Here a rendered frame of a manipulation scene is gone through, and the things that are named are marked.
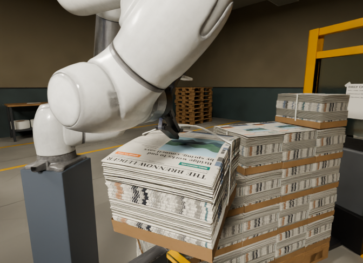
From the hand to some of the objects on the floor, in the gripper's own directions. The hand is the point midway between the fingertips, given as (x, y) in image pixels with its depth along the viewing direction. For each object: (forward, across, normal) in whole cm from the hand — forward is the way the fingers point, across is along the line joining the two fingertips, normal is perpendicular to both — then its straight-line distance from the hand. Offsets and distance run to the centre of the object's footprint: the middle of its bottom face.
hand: (185, 102), depth 65 cm
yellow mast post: (+191, +114, +57) cm, 230 cm away
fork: (+115, +117, +48) cm, 171 cm away
